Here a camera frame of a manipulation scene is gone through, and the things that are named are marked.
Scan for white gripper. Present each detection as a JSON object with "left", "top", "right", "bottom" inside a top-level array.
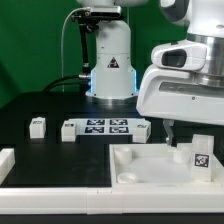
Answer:
[{"left": 136, "top": 65, "right": 224, "bottom": 146}]

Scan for white square table top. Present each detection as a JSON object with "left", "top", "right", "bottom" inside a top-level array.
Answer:
[{"left": 109, "top": 143, "right": 224, "bottom": 192}]

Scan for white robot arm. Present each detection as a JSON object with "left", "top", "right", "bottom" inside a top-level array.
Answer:
[{"left": 76, "top": 0, "right": 224, "bottom": 131}]

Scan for white left fence piece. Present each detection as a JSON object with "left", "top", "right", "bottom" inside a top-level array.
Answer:
[{"left": 0, "top": 148, "right": 15, "bottom": 185}]

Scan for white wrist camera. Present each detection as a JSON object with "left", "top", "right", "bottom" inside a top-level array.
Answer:
[{"left": 151, "top": 40, "right": 207, "bottom": 71}]

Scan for white front fence rail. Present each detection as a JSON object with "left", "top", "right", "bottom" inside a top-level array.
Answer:
[{"left": 0, "top": 186, "right": 224, "bottom": 215}]

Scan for black cables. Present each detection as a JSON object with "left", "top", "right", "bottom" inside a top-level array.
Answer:
[{"left": 42, "top": 74, "right": 92, "bottom": 93}]

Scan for tag base plate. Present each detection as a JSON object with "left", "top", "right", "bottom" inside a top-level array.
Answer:
[{"left": 69, "top": 118, "right": 146, "bottom": 135}]

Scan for black camera on stand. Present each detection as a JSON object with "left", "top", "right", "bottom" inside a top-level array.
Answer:
[{"left": 71, "top": 6, "right": 123, "bottom": 74}]

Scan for grey cable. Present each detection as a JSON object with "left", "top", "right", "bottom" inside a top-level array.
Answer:
[{"left": 60, "top": 7, "right": 90, "bottom": 93}]

